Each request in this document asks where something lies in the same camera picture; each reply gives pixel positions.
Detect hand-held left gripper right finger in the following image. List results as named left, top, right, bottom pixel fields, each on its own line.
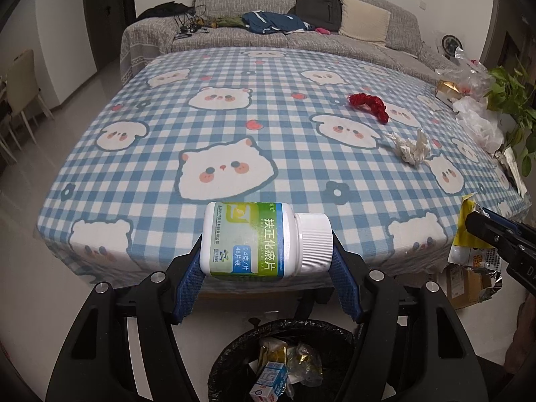
left=329, top=232, right=492, bottom=402

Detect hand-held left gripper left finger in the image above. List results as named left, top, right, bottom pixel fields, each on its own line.
left=44, top=239, right=206, bottom=402

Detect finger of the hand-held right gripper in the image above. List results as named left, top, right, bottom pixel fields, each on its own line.
left=465, top=210, right=525, bottom=262
left=481, top=208, right=536, bottom=246

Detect yellow snack packet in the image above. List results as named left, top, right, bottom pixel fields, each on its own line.
left=447, top=195, right=504, bottom=290

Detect white green pill bottle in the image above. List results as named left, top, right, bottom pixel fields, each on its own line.
left=200, top=201, right=334, bottom=282

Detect black bagged trash bin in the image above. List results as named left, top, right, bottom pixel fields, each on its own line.
left=207, top=318, right=361, bottom=402

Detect red white blue carton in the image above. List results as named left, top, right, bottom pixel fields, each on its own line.
left=250, top=361, right=289, bottom=400

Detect person's right hand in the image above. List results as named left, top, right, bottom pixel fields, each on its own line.
left=505, top=299, right=536, bottom=377

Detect silver foil packet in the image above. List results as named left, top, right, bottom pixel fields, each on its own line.
left=496, top=146, right=529, bottom=197

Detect cardboard box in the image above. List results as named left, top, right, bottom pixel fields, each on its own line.
left=446, top=266, right=492, bottom=311

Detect crumpled clear plastic wrap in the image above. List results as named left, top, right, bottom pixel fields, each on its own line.
left=287, top=341, right=324, bottom=388

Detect white plastic bag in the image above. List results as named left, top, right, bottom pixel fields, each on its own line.
left=452, top=96, right=505, bottom=153

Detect crumpled white tissue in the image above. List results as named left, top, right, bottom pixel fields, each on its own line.
left=387, top=128, right=432, bottom=165

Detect green potted plant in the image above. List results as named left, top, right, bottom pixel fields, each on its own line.
left=486, top=56, right=536, bottom=195

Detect gold box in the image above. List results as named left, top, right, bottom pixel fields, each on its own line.
left=435, top=79, right=461, bottom=105

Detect clear plastic bag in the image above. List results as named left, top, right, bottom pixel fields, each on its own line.
left=435, top=48, right=492, bottom=101

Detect blue checked printed tablecloth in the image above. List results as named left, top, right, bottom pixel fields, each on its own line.
left=36, top=46, right=529, bottom=298

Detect round black clock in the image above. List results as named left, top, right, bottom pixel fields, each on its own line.
left=441, top=34, right=463, bottom=60

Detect cream cushion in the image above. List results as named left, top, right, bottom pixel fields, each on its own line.
left=338, top=0, right=392, bottom=48

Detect white dining chair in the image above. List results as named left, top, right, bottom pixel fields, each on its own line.
left=0, top=49, right=55, bottom=164

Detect green cloth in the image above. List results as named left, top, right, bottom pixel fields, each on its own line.
left=209, top=14, right=246, bottom=29

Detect blue jacket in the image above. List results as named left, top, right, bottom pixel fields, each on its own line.
left=242, top=10, right=315, bottom=35

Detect black garment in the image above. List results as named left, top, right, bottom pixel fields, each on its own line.
left=137, top=2, right=191, bottom=21

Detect dark grey backpack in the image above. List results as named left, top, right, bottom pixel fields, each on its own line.
left=289, top=0, right=343, bottom=32

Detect black cables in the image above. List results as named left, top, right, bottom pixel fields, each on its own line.
left=174, top=4, right=210, bottom=36

